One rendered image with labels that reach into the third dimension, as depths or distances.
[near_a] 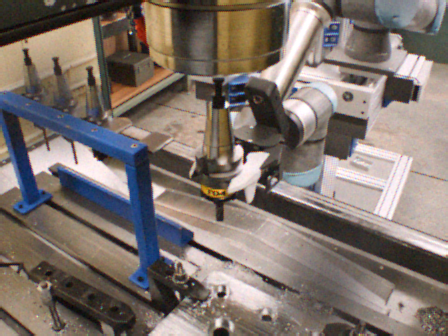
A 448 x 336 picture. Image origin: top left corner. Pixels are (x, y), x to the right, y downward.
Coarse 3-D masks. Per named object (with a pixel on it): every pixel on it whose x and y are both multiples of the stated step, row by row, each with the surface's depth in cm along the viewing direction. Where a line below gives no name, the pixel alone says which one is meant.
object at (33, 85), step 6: (24, 66) 99; (30, 66) 99; (24, 72) 99; (30, 72) 99; (36, 72) 100; (24, 78) 100; (30, 78) 100; (36, 78) 101; (30, 84) 100; (36, 84) 101; (30, 90) 101; (36, 90) 101; (42, 90) 103
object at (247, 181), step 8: (256, 152) 64; (264, 152) 64; (248, 160) 62; (256, 160) 62; (264, 160) 62; (248, 168) 60; (256, 168) 60; (240, 176) 59; (248, 176) 59; (256, 176) 60; (232, 184) 58; (240, 184) 59; (248, 184) 60; (248, 192) 61; (248, 200) 62
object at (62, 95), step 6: (54, 78) 94; (60, 78) 94; (66, 78) 95; (54, 84) 94; (60, 84) 94; (66, 84) 95; (54, 90) 95; (60, 90) 95; (66, 90) 96; (54, 96) 96; (60, 96) 95; (66, 96) 96; (54, 102) 97; (60, 102) 96; (66, 102) 96
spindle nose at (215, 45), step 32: (160, 0) 43; (192, 0) 41; (224, 0) 41; (256, 0) 41; (288, 0) 45; (160, 32) 45; (192, 32) 43; (224, 32) 42; (256, 32) 43; (288, 32) 48; (160, 64) 47; (192, 64) 45; (224, 64) 44; (256, 64) 45
